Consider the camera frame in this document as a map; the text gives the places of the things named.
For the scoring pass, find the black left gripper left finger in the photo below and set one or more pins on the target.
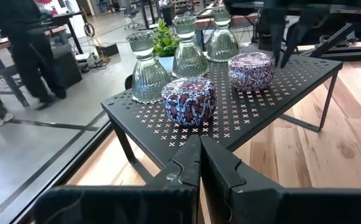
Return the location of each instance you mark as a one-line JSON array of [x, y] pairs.
[[121, 205]]

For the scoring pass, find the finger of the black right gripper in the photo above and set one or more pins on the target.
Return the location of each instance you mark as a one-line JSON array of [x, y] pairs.
[[294, 37], [277, 34]]

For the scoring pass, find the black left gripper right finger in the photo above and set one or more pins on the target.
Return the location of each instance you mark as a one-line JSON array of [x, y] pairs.
[[261, 205]]

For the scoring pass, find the purple patterned candle tin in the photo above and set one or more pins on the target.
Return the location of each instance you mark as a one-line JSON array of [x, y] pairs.
[[251, 71]]

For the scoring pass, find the ribbed glass candlestick holder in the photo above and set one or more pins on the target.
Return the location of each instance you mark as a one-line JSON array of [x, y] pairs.
[[189, 59], [222, 43], [149, 77]]

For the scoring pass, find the blue patterned candle tin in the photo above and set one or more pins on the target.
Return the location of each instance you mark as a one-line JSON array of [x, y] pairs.
[[189, 101]]

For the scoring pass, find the black perforated metal shelf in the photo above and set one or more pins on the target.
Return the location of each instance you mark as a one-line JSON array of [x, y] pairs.
[[246, 109]]

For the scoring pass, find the small green potted plant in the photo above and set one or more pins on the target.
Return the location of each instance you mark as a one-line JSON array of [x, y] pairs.
[[165, 43]]

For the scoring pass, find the black computer tower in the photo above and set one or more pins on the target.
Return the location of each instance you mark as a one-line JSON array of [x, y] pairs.
[[68, 71]]

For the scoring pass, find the office chair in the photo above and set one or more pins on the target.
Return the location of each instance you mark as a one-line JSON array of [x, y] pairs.
[[133, 17]]

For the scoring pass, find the small black box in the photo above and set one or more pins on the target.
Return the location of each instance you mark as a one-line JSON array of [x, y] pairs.
[[107, 49]]

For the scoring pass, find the person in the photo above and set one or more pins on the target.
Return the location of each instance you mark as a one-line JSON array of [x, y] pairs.
[[28, 46]]

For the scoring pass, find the wooden desk with black legs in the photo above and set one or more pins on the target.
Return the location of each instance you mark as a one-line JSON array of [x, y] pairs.
[[0, 46]]

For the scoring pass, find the black aluminium table frame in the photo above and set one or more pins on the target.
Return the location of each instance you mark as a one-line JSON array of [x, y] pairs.
[[81, 155]]

